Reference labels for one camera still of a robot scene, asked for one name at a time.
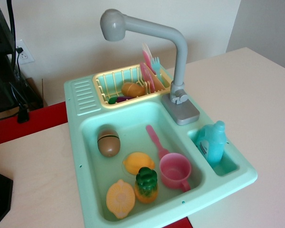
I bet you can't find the grey toy faucet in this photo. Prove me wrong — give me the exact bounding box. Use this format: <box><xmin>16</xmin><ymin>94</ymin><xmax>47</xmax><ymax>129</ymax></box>
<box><xmin>100</xmin><ymin>9</ymin><xmax>200</xmax><ymax>125</ymax></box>

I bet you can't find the yellow toy lemon half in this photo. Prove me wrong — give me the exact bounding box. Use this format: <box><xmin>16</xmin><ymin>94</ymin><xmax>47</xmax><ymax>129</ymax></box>
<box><xmin>123</xmin><ymin>152</ymin><xmax>155</xmax><ymax>175</ymax></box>

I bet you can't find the purple toy eggplant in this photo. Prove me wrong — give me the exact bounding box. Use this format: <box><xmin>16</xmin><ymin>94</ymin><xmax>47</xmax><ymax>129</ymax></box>
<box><xmin>108</xmin><ymin>96</ymin><xmax>132</xmax><ymax>105</ymax></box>

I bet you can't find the brown toy kiwi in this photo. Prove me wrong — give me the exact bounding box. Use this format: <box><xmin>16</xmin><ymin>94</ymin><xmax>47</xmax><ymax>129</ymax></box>
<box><xmin>97</xmin><ymin>129</ymin><xmax>121</xmax><ymax>157</ymax></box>

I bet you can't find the pink toy spatula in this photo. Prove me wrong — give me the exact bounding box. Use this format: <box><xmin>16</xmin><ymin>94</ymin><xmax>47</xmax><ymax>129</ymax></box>
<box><xmin>146</xmin><ymin>125</ymin><xmax>169</xmax><ymax>160</ymax></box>

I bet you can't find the toy lemon half cut face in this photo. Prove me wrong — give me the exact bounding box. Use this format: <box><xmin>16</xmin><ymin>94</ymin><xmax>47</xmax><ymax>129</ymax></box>
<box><xmin>106</xmin><ymin>179</ymin><xmax>135</xmax><ymax>219</ymax></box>

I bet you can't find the blue toy detergent bottle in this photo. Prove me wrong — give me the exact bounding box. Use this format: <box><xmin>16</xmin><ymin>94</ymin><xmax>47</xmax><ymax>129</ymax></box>
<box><xmin>194</xmin><ymin>121</ymin><xmax>227</xmax><ymax>168</ymax></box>

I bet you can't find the toy pineapple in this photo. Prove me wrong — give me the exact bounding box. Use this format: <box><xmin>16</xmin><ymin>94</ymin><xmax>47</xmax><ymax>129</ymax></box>
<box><xmin>134</xmin><ymin>167</ymin><xmax>158</xmax><ymax>204</ymax></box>

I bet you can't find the blue toy fork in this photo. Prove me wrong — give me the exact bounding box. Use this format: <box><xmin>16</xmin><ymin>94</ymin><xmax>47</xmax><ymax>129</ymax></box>
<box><xmin>151</xmin><ymin>57</ymin><xmax>163</xmax><ymax>84</ymax></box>

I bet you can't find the yellow dish rack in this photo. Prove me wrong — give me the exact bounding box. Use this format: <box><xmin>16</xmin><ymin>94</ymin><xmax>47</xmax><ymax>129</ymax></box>
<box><xmin>93</xmin><ymin>64</ymin><xmax>172</xmax><ymax>109</ymax></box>

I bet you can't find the black plug adapter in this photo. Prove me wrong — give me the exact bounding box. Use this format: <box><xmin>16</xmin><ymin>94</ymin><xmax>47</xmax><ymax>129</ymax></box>
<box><xmin>17</xmin><ymin>108</ymin><xmax>29</xmax><ymax>124</ymax></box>

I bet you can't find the pink toy cup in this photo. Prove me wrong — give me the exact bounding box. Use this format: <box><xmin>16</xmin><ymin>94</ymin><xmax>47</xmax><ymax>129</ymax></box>
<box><xmin>159</xmin><ymin>153</ymin><xmax>192</xmax><ymax>192</ymax></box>

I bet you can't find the black equipment stand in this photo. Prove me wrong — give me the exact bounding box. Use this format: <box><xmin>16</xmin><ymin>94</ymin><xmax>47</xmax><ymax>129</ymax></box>
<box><xmin>0</xmin><ymin>0</ymin><xmax>44</xmax><ymax>116</ymax></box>

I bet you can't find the white wall power outlet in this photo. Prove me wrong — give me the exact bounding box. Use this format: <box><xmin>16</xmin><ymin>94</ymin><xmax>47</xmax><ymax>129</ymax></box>
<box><xmin>16</xmin><ymin>39</ymin><xmax>35</xmax><ymax>65</ymax></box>

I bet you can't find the black power cable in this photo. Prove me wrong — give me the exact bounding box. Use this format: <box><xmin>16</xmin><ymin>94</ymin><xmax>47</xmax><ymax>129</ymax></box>
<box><xmin>7</xmin><ymin>0</ymin><xmax>24</xmax><ymax>112</ymax></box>

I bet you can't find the mint green toy sink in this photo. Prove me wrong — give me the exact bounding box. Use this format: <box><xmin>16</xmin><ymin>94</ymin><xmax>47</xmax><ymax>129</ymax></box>
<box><xmin>64</xmin><ymin>74</ymin><xmax>257</xmax><ymax>228</ymax></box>

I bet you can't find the pink and white toy plate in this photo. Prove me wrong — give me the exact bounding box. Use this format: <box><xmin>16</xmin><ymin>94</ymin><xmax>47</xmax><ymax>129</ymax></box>
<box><xmin>142</xmin><ymin>43</ymin><xmax>156</xmax><ymax>74</ymax></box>

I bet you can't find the orange toy fruit in rack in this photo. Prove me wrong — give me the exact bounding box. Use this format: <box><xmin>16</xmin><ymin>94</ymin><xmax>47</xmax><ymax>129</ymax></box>
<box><xmin>121</xmin><ymin>82</ymin><xmax>146</xmax><ymax>98</ymax></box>

